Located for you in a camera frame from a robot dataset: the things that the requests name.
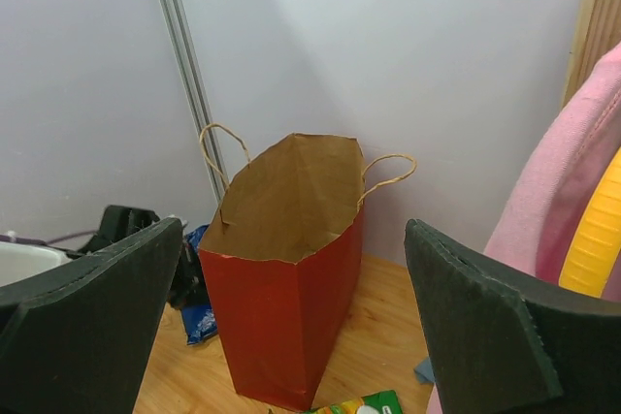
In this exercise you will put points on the blue chip bag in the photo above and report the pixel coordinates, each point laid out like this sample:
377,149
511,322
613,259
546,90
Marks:
196,314

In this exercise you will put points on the blue-grey cloth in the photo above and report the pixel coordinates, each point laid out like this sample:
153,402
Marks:
423,372

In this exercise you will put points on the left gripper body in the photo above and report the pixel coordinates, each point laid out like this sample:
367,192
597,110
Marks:
140,249

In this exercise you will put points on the yellow hanger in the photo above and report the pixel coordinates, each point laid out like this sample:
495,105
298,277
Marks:
595,245

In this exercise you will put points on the wooden clothes rack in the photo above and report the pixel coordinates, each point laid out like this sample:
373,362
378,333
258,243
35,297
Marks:
597,31

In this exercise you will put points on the red paper bag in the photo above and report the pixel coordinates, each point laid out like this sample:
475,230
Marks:
281,260

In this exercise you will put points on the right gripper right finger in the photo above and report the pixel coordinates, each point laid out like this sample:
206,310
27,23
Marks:
502,341

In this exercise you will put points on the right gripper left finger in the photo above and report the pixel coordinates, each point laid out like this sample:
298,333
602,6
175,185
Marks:
77,338

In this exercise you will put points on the pink shirt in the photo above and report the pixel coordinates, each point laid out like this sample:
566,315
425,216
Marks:
539,220

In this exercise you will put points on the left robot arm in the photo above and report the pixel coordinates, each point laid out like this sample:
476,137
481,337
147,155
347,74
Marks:
22,257

